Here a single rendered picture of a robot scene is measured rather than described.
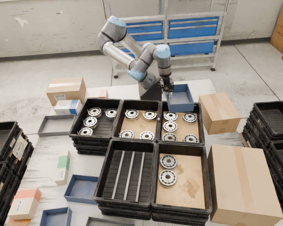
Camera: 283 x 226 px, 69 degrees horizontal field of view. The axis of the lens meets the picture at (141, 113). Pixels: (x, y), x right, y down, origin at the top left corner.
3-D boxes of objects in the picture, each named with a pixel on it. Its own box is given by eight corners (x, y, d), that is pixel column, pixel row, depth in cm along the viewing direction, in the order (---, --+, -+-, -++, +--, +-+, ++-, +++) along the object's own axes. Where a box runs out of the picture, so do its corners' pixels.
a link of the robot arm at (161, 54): (162, 41, 110) (173, 45, 105) (164, 59, 118) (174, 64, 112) (151, 47, 108) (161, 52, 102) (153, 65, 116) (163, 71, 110)
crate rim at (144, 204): (111, 140, 135) (110, 138, 134) (156, 144, 131) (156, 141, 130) (93, 201, 107) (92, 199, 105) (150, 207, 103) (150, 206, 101)
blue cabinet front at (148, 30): (117, 59, 329) (112, 23, 290) (162, 56, 329) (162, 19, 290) (117, 60, 327) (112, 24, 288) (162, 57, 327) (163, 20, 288)
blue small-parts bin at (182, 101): (165, 93, 143) (165, 84, 138) (186, 91, 143) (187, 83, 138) (169, 112, 128) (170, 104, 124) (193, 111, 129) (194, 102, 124)
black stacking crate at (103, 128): (90, 108, 174) (86, 97, 166) (124, 110, 170) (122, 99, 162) (72, 145, 146) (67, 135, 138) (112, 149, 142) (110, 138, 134)
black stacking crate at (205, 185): (156, 153, 138) (156, 142, 130) (202, 156, 134) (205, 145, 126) (151, 214, 110) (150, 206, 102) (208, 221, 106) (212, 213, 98)
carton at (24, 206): (33, 218, 122) (28, 214, 117) (13, 219, 122) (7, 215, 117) (42, 192, 134) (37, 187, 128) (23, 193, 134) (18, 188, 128)
